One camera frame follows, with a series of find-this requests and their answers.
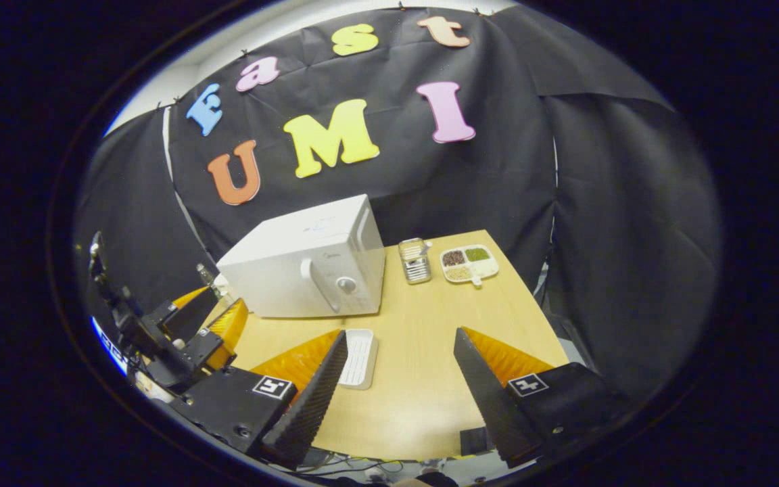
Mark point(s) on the divided plate with beans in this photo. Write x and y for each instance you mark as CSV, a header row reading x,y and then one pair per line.
x,y
470,264

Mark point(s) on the small black box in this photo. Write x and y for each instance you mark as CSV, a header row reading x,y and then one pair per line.
x,y
474,441

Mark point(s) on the clear plastic water bottle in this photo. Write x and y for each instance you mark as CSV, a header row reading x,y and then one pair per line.
x,y
205,274

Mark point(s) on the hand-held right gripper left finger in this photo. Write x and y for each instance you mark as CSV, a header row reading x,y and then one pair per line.
x,y
312,399

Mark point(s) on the white microwave oven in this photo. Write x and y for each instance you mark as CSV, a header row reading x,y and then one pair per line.
x,y
295,270

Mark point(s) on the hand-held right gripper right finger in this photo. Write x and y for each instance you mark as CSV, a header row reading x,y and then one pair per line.
x,y
494,406

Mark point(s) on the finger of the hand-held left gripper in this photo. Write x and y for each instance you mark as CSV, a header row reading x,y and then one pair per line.
x,y
190,314
201,348

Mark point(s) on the metal mesh holder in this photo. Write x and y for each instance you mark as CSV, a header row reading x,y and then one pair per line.
x,y
416,267

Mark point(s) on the white rectangular dish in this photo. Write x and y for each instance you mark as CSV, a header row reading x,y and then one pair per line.
x,y
361,358

